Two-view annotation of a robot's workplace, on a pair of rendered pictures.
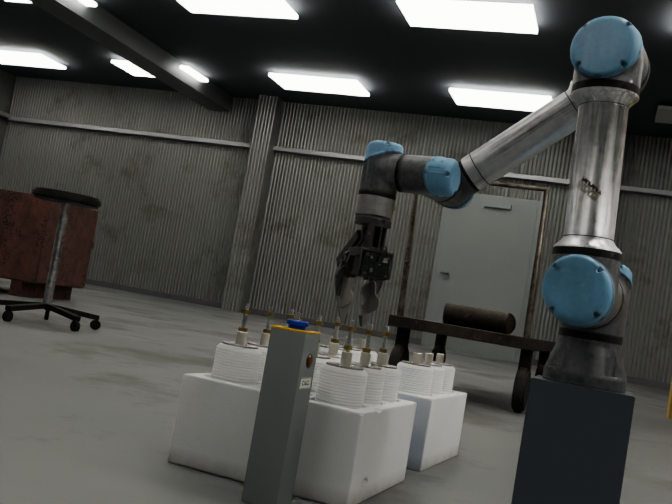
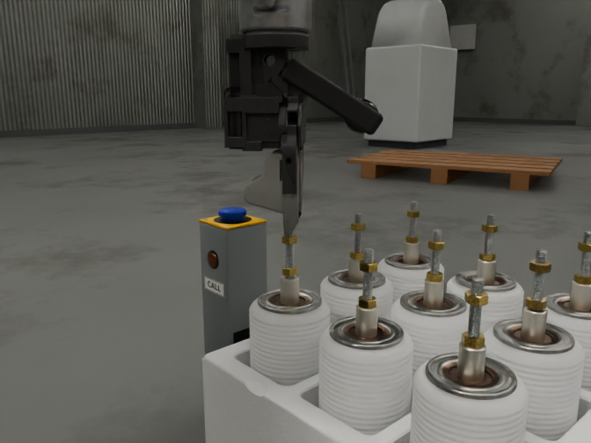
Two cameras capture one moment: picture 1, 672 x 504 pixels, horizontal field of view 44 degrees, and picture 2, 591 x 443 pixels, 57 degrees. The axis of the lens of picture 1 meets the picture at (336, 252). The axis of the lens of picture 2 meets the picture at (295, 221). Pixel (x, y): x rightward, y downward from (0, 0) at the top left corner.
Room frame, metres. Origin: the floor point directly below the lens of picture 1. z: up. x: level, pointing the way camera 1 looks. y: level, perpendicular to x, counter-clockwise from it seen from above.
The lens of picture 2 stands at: (1.95, -0.59, 0.49)
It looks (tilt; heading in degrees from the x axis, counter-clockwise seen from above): 13 degrees down; 117
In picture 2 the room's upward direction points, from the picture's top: straight up
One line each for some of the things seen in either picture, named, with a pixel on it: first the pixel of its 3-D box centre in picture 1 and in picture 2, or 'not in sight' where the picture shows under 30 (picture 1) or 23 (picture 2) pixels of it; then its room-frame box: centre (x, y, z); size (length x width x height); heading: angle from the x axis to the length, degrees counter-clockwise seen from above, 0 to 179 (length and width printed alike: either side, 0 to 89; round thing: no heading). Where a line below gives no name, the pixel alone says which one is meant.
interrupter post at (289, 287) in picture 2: (346, 360); (289, 290); (1.68, -0.06, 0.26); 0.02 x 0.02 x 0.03
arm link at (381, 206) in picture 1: (375, 209); (275, 16); (1.67, -0.06, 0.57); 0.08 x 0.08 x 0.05
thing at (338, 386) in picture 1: (337, 412); (289, 371); (1.68, -0.06, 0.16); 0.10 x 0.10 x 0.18
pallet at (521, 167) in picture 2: not in sight; (456, 167); (1.33, 2.87, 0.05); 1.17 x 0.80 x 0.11; 174
